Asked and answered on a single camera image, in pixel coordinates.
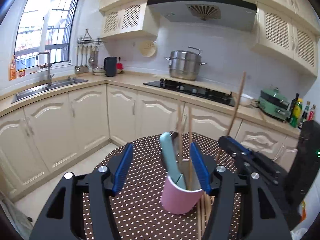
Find window with bars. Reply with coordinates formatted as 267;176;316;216
14;0;79;72

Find range hood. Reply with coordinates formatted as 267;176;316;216
147;0;257;31

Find metal spoon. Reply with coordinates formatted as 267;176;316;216
170;132;181;165

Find yellow green bottle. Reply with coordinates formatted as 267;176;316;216
290;98;303;128

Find brown polka dot tablecloth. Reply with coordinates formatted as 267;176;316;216
82;132;241;239

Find left lattice door cabinet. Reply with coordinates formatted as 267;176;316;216
101;0;160;40

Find lower cream cabinets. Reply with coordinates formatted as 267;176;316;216
1;77;299;200

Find stainless steel sink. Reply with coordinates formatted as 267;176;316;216
12;77;88;103

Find stainless steel steamer pot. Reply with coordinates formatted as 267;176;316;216
164;46;207;81

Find dark soy sauce bottle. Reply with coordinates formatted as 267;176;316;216
299;101;310;129

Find black gas stove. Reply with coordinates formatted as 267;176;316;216
144;78;235;107

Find dark olive oil bottle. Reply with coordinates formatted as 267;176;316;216
289;93;299;122

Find lattice door cabinet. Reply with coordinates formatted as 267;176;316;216
101;0;160;40
252;3;318;77

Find red label sauce bottle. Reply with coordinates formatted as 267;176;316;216
307;105;316;121

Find light blue handled knife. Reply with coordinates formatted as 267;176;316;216
159;132;187;190

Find kitchen faucet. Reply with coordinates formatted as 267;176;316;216
36;51;54;86

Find red container behind kettle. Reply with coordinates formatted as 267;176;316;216
116;57;123;74

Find orange bottle on windowsill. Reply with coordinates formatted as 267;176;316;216
9;55;16;81

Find round bamboo wall trivet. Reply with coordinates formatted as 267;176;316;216
138;40;157;57

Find black electric kettle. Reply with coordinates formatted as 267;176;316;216
104;56;117;76

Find hanging utensil rack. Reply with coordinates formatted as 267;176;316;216
74;29;106;74

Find right lattice door cabinet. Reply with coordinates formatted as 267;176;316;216
252;3;318;77

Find white bowl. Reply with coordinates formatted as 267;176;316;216
239;93;254;107

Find pink utensil holder cup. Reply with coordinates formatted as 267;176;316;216
161;176;203;215

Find green electric cooker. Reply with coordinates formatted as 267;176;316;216
258;87;290;121

